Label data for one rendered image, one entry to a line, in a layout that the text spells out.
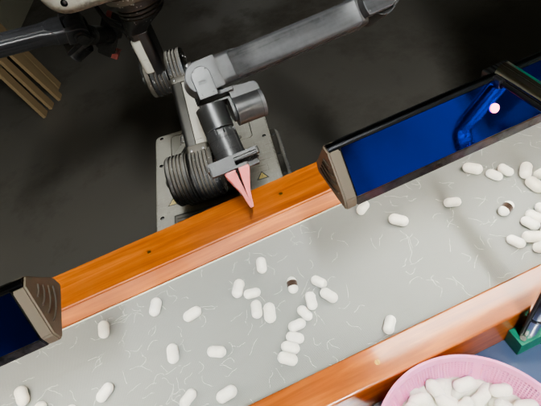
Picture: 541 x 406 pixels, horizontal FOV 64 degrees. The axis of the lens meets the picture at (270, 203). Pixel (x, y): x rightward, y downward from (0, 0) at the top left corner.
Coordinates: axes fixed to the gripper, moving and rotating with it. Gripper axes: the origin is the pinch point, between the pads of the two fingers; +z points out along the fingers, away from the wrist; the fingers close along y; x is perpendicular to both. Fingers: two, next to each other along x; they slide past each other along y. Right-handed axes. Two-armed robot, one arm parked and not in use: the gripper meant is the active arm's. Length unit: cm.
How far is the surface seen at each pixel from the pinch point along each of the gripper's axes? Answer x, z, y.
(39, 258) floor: 130, -21, -99
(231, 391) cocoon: -10.6, 26.9, -14.7
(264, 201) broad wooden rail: 11.2, 0.4, 3.1
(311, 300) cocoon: -4.8, 20.0, 3.2
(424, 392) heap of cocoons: -16.5, 36.7, 12.4
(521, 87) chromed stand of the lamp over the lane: -35.8, 1.4, 31.1
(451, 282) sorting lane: -7.7, 26.3, 26.2
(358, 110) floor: 137, -28, 74
